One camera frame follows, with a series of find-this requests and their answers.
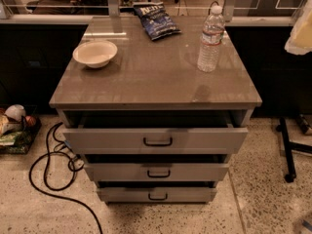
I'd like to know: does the top grey drawer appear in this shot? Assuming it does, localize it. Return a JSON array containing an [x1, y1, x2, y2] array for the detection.
[[63, 110, 248, 154]]

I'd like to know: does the basket of toy food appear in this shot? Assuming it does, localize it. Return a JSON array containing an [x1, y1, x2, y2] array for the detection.
[[0, 104, 41, 154]]

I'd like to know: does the black stand base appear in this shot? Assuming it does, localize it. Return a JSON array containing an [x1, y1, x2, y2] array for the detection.
[[276, 118, 312, 183]]

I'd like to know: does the black floor cable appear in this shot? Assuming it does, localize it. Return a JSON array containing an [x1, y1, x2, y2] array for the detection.
[[28, 121, 104, 234]]

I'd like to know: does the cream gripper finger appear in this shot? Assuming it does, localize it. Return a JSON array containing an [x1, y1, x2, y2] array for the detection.
[[285, 0, 312, 56]]

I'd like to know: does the person in white shirt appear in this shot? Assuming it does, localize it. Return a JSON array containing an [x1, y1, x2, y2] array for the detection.
[[33, 0, 109, 16]]

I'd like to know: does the middle grey drawer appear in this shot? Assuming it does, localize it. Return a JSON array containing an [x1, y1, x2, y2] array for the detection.
[[85, 155, 228, 182]]

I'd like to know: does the white paper bowl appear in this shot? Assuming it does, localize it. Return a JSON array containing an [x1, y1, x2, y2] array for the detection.
[[72, 40, 118, 68]]

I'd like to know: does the grey drawer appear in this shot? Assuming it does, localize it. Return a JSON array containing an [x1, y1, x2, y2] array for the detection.
[[97, 181, 216, 204], [63, 110, 248, 154], [85, 155, 228, 182]]

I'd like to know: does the bottom grey drawer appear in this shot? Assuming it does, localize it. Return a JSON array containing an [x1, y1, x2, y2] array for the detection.
[[97, 181, 216, 204]]

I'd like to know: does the clear plastic water bottle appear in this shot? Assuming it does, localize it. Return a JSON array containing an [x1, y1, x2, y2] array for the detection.
[[197, 5, 225, 72]]

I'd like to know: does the blue chip bag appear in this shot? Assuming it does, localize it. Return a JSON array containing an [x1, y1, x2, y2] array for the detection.
[[134, 4, 180, 41]]

